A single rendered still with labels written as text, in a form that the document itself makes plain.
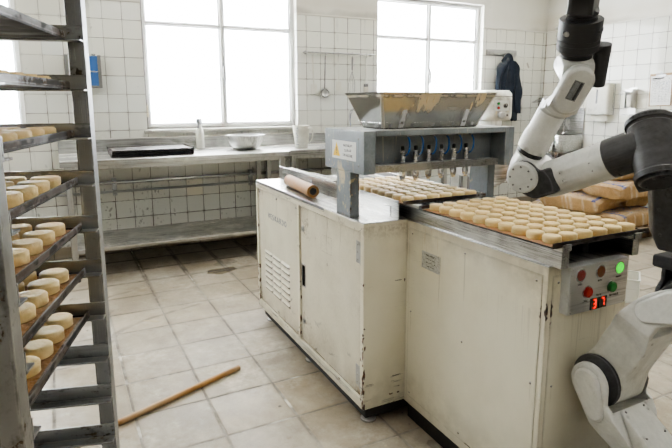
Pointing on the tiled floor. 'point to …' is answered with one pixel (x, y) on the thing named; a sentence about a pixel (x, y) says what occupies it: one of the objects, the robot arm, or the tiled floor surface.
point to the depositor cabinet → (336, 291)
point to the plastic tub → (632, 286)
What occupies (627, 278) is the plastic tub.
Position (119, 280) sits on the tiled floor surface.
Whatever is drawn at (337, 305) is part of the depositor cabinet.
